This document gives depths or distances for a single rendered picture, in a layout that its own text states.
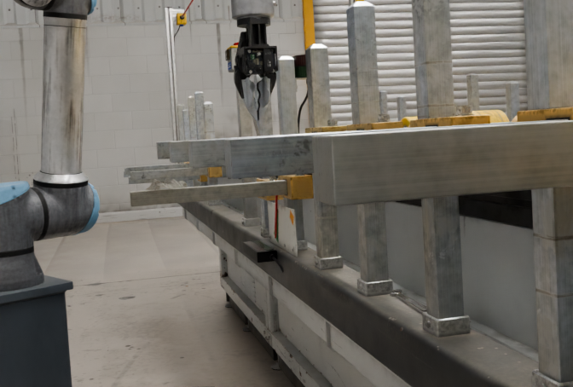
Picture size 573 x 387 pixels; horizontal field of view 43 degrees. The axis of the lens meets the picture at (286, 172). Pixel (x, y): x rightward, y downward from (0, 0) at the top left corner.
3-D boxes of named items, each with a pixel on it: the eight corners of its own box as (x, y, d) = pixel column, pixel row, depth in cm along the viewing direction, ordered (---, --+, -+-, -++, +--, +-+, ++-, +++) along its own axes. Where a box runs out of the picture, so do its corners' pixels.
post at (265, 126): (267, 259, 188) (256, 72, 186) (264, 257, 192) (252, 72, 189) (280, 257, 189) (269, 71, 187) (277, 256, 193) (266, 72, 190)
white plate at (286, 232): (295, 257, 156) (292, 210, 155) (268, 241, 181) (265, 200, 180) (298, 257, 156) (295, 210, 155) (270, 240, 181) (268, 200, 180)
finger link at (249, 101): (247, 120, 153) (245, 76, 152) (242, 121, 158) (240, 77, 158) (263, 119, 153) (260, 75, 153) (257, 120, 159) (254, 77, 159)
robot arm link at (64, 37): (19, 234, 210) (24, -36, 197) (72, 226, 223) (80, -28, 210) (49, 246, 200) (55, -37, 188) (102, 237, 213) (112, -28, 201)
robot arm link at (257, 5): (227, 2, 158) (270, 1, 161) (228, 24, 159) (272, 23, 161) (234, -7, 150) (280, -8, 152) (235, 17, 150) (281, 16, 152)
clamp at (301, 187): (292, 200, 156) (290, 176, 156) (276, 195, 169) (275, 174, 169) (316, 198, 157) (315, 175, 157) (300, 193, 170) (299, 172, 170)
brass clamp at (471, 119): (448, 161, 83) (446, 116, 82) (401, 158, 96) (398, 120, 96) (497, 158, 84) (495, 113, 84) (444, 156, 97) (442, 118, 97)
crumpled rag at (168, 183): (146, 191, 150) (145, 180, 150) (144, 189, 157) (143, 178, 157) (189, 187, 152) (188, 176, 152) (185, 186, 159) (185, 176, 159)
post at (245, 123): (245, 226, 213) (235, 70, 210) (242, 224, 217) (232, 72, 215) (260, 225, 214) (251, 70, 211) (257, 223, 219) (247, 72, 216)
